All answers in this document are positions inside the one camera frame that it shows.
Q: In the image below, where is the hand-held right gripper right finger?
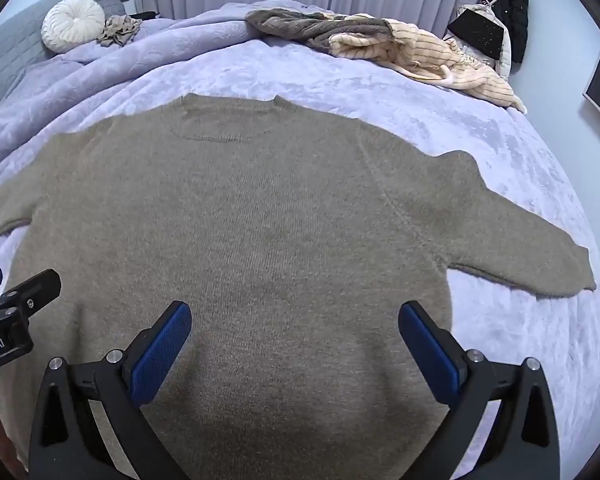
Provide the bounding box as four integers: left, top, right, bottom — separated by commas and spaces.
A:
398, 301, 561, 480

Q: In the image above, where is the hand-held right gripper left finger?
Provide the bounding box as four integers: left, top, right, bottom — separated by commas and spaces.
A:
27, 301, 192, 480

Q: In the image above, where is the brown knit sweater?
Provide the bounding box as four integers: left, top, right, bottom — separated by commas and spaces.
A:
0, 92, 597, 480

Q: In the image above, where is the lavender plush bed sheet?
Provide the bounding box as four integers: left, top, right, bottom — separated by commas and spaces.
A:
0, 40, 600, 480

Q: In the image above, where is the grey quilted headboard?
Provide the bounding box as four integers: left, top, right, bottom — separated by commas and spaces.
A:
0, 0, 128, 121

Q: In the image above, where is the round cream pleated pillow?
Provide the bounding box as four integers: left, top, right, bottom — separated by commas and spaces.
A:
41, 0, 106, 54

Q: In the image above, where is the lavender embossed duvet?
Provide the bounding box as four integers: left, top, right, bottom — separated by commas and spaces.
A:
0, 0, 311, 186

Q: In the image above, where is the crumpled beige cloth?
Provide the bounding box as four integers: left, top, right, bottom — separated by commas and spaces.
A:
96, 15, 143, 49

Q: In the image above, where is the white padded jacket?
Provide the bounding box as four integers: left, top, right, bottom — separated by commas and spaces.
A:
452, 4, 514, 79

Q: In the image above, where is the cream striped garment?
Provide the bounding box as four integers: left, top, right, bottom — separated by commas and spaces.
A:
328, 19, 528, 115

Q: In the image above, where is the black sparkly cloth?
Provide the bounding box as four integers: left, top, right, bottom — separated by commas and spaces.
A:
447, 10, 512, 59

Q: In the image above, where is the black hanging jacket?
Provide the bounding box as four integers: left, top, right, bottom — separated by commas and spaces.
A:
481, 0, 530, 64

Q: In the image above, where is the grey-brown fleece garment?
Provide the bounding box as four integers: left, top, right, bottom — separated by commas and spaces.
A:
245, 8, 396, 56

